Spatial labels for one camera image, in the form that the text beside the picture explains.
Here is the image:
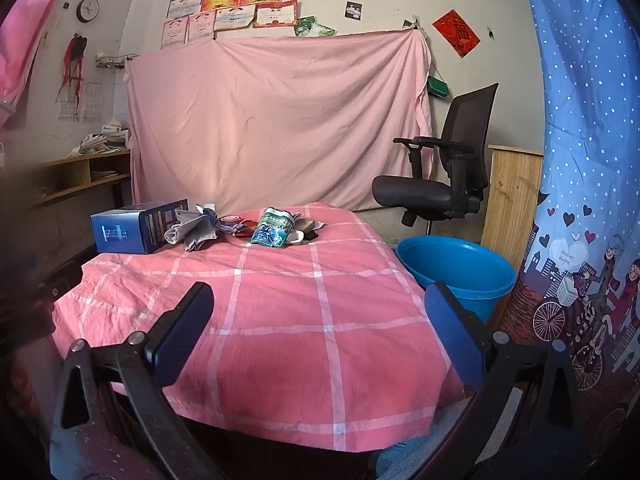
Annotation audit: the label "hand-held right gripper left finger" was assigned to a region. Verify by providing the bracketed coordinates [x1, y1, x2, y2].
[48, 281, 223, 480]

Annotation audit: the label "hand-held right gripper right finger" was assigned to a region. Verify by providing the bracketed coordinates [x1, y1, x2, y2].
[424, 281, 586, 480]

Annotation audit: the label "blue plastic basin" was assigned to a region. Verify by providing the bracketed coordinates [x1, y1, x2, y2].
[396, 235, 517, 325]

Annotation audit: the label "grey paper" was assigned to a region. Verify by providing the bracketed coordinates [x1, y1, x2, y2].
[164, 203, 221, 252]

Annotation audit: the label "purple white wrapper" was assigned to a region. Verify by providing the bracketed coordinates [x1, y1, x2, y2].
[215, 214, 246, 234]

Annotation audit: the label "green blue snack packet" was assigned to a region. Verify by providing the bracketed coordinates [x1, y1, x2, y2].
[250, 207, 296, 249]

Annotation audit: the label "blue cardboard box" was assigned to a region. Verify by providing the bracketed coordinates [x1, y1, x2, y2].
[91, 199, 190, 255]

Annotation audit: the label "pink checked blanket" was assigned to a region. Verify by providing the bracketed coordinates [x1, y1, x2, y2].
[50, 202, 468, 453]

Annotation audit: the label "wooden shelf desk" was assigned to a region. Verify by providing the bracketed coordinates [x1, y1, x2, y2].
[30, 147, 132, 208]

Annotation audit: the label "wooden cabinet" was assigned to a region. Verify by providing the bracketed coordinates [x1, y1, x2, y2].
[481, 144, 545, 261]

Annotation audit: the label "stack of newspapers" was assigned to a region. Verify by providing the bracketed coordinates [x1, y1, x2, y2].
[75, 125, 130, 156]

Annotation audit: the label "black office chair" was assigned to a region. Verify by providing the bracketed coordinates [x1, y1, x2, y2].
[371, 82, 500, 235]

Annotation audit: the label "red knot ornament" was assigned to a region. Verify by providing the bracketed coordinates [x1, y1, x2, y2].
[57, 33, 88, 106]

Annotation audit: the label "pink hanging sheet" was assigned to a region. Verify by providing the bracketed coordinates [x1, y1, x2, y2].
[123, 27, 434, 215]

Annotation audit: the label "pink curtain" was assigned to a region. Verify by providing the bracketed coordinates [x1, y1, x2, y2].
[0, 0, 76, 131]

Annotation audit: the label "blue dotted printed curtain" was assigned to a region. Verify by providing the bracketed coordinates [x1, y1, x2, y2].
[500, 0, 640, 480]

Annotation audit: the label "red paper poster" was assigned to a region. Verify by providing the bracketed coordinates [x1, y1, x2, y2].
[432, 9, 481, 59]

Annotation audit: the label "green pictures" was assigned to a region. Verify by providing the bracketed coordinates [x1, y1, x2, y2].
[293, 16, 337, 38]

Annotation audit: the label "wall calendar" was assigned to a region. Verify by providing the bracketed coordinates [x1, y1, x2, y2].
[57, 82, 103, 122]

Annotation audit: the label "wire wall rack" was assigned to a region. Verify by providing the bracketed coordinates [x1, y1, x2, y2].
[95, 52, 140, 70]

